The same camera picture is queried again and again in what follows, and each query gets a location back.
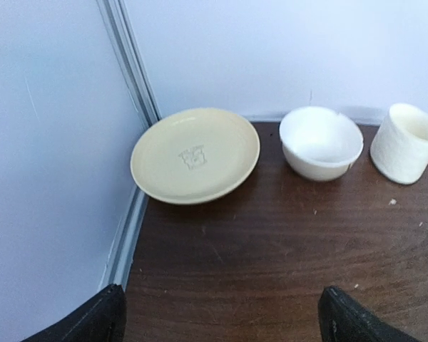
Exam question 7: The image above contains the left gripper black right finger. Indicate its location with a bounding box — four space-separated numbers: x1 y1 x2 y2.
317 286 419 342

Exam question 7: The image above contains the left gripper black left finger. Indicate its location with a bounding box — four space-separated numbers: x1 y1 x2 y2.
26 284 126 342

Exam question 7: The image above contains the white ceramic bowl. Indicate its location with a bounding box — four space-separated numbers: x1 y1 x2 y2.
279 106 364 182

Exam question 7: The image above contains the white ceramic mug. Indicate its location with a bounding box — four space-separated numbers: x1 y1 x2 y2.
370 103 428 185

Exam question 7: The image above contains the beige ceramic plate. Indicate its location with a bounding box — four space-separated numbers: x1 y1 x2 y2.
130 108 260 205

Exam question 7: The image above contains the left aluminium frame post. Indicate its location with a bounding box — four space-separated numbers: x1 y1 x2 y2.
96 0 161 126

